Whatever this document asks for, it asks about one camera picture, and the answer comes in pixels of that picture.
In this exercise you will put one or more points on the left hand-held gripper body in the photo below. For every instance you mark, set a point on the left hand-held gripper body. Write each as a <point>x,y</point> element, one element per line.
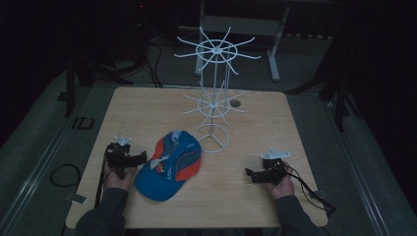
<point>119,154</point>

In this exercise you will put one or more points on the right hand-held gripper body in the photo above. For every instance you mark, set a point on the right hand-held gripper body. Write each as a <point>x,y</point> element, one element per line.
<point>273,167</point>

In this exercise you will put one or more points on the blue and orange cap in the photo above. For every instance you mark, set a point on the blue and orange cap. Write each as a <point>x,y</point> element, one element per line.
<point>170,165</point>

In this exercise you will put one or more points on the person's right hand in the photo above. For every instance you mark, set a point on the person's right hand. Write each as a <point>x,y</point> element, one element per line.
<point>282,188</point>

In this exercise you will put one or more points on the person's left hand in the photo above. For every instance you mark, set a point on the person's left hand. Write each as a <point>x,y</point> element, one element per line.
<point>116,180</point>

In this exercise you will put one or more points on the black tripod stand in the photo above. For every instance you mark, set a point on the black tripod stand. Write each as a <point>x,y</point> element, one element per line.
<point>334,88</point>
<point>88,70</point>

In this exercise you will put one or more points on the black floor socket frame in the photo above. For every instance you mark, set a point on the black floor socket frame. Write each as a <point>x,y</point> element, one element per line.
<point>83,123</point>

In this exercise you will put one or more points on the grey metal desk frame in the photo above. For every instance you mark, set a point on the grey metal desk frame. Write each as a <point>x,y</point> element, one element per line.
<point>242,36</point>

